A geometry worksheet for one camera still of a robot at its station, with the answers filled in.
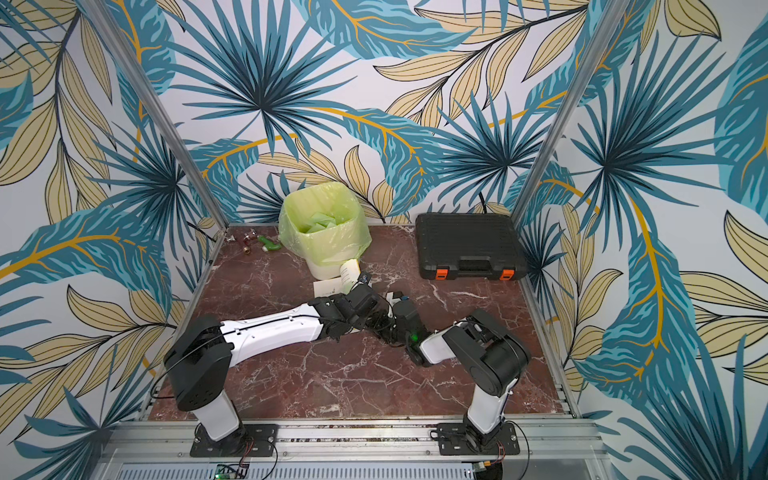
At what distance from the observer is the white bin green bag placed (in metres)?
0.87

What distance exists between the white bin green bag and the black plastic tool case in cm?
24

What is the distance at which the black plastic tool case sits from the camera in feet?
3.36
